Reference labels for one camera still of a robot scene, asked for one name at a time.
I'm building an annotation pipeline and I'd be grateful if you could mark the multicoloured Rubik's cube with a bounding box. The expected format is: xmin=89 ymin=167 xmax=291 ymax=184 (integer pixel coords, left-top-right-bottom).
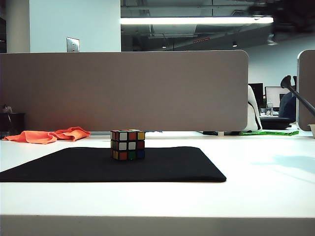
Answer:
xmin=110 ymin=129 xmax=146 ymax=162

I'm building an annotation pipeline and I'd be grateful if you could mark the black mouse pad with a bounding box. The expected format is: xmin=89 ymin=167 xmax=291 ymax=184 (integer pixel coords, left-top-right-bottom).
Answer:
xmin=0 ymin=146 xmax=227 ymax=183

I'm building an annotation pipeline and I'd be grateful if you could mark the grey desk divider panel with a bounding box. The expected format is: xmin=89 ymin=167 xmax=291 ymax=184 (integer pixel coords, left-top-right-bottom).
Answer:
xmin=0 ymin=50 xmax=249 ymax=132

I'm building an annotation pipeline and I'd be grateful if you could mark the computer monitor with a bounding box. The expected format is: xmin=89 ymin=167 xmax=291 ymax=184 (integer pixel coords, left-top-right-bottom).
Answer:
xmin=265 ymin=86 xmax=290 ymax=109
xmin=248 ymin=83 xmax=264 ymax=109

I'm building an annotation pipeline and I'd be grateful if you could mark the long ceiling light strip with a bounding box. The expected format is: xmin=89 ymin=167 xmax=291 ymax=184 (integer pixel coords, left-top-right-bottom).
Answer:
xmin=120 ymin=16 xmax=274 ymax=25

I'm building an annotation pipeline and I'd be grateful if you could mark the black round base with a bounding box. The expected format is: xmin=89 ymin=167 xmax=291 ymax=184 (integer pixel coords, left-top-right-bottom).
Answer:
xmin=259 ymin=117 xmax=292 ymax=130

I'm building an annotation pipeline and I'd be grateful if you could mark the orange cloth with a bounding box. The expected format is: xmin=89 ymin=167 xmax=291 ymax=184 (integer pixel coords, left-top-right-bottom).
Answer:
xmin=3 ymin=126 xmax=92 ymax=145

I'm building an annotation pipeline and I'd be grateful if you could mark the person in blue top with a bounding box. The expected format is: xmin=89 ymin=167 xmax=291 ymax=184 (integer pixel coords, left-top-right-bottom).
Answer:
xmin=278 ymin=92 xmax=297 ymax=122

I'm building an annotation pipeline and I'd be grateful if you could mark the black funnel-ended rod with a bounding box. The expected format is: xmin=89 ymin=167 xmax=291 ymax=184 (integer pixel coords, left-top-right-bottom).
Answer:
xmin=281 ymin=75 xmax=315 ymax=113

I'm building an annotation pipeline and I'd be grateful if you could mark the dark desk container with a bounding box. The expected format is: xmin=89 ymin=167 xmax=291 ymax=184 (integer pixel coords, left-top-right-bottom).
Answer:
xmin=0 ymin=112 xmax=26 ymax=138

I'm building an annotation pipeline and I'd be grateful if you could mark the brown divider with white rim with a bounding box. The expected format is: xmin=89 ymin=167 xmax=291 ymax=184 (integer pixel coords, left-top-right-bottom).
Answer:
xmin=296 ymin=49 xmax=315 ymax=132

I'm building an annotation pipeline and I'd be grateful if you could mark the white bag with black strap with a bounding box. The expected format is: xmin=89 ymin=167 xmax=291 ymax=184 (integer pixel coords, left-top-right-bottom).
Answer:
xmin=247 ymin=85 xmax=263 ymax=132

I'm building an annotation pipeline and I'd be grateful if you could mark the metal wall outlet plate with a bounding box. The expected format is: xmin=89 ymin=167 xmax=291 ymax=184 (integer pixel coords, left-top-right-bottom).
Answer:
xmin=66 ymin=36 xmax=80 ymax=53

